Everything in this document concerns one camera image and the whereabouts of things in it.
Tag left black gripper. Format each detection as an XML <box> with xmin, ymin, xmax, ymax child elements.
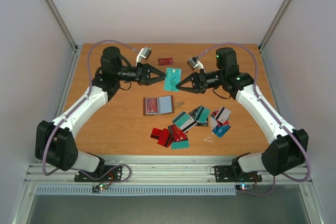
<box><xmin>115</xmin><ymin>62</ymin><xmax>166</xmax><ymax>86</ymax></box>

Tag red VIP card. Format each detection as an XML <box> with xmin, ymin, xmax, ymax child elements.
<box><xmin>145</xmin><ymin>98</ymin><xmax>158</xmax><ymax>114</ymax></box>

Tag brown leather card holder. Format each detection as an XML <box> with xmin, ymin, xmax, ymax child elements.
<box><xmin>143</xmin><ymin>95</ymin><xmax>184</xmax><ymax>116</ymax></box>

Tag teal card with stripe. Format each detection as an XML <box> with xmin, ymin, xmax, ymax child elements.
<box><xmin>195</xmin><ymin>106</ymin><xmax>211</xmax><ymax>123</ymax></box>

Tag teal card bottom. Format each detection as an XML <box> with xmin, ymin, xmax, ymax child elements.
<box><xmin>172</xmin><ymin>111</ymin><xmax>190</xmax><ymax>127</ymax></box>

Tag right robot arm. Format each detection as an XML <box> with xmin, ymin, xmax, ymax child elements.
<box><xmin>176</xmin><ymin>43</ymin><xmax>311</xmax><ymax>182</ymax></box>

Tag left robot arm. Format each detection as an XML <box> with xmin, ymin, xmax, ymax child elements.
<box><xmin>35</xmin><ymin>46</ymin><xmax>165</xmax><ymax>181</ymax></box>

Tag lone red card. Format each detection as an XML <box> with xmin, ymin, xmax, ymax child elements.
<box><xmin>158</xmin><ymin>58</ymin><xmax>173</xmax><ymax>66</ymax></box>

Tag black card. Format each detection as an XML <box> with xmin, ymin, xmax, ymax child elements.
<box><xmin>189</xmin><ymin>106</ymin><xmax>201</xmax><ymax>118</ymax></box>

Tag white card centre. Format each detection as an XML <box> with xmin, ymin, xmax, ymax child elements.
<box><xmin>180</xmin><ymin>118</ymin><xmax>197</xmax><ymax>132</ymax></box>

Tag white card with stripe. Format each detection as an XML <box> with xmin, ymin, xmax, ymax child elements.
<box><xmin>215</xmin><ymin>107</ymin><xmax>231</xmax><ymax>123</ymax></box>

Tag small red card top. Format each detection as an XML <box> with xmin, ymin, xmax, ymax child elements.
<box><xmin>168</xmin><ymin>124</ymin><xmax>188</xmax><ymax>142</ymax></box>

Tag blue card right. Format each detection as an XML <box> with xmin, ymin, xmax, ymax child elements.
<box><xmin>212</xmin><ymin>124</ymin><xmax>230</xmax><ymax>138</ymax></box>

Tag dark red striped card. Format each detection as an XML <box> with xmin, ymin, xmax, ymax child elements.
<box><xmin>150</xmin><ymin>128</ymin><xmax>163</xmax><ymax>140</ymax></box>

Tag red card left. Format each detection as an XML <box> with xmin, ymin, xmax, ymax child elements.
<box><xmin>157</xmin><ymin>129</ymin><xmax>175</xmax><ymax>147</ymax></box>

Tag right circuit board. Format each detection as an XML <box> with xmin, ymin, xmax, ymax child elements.
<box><xmin>236</xmin><ymin>184</ymin><xmax>254</xmax><ymax>191</ymax></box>

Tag circuit board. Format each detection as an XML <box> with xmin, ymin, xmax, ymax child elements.
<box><xmin>236</xmin><ymin>184</ymin><xmax>254</xmax><ymax>191</ymax></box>
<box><xmin>91</xmin><ymin>184</ymin><xmax>109</xmax><ymax>193</ymax></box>

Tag left circuit board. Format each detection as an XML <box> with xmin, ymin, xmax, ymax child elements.
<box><xmin>91</xmin><ymin>184</ymin><xmax>109</xmax><ymax>193</ymax></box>

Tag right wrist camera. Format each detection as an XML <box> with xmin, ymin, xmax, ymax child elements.
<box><xmin>187</xmin><ymin>57</ymin><xmax>204</xmax><ymax>71</ymax></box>

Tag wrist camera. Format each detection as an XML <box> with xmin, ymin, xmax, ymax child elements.
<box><xmin>187</xmin><ymin>57</ymin><xmax>204</xmax><ymax>71</ymax></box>
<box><xmin>136</xmin><ymin>47</ymin><xmax>152</xmax><ymax>63</ymax></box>

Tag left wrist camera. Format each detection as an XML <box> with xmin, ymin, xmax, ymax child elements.
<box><xmin>136</xmin><ymin>47</ymin><xmax>152</xmax><ymax>63</ymax></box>

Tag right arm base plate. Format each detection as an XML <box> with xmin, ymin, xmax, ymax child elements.
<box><xmin>211</xmin><ymin>165</ymin><xmax>262</xmax><ymax>183</ymax></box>

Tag aluminium frame rails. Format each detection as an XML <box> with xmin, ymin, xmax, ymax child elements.
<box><xmin>24</xmin><ymin>155</ymin><xmax>313</xmax><ymax>185</ymax></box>

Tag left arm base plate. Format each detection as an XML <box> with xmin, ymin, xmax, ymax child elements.
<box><xmin>74</xmin><ymin>165</ymin><xmax>122</xmax><ymax>183</ymax></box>

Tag left frame post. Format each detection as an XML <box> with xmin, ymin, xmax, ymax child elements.
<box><xmin>45</xmin><ymin>0</ymin><xmax>78</xmax><ymax>52</ymax></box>

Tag frame post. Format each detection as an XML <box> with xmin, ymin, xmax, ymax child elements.
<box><xmin>45</xmin><ymin>0</ymin><xmax>78</xmax><ymax>52</ymax></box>
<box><xmin>258</xmin><ymin>0</ymin><xmax>293</xmax><ymax>53</ymax></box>

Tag grey slotted cable duct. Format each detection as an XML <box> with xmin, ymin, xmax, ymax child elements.
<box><xmin>35</xmin><ymin>185</ymin><xmax>236</xmax><ymax>196</ymax></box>

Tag right frame post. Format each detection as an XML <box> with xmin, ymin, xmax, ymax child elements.
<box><xmin>258</xmin><ymin>0</ymin><xmax>293</xmax><ymax>53</ymax></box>

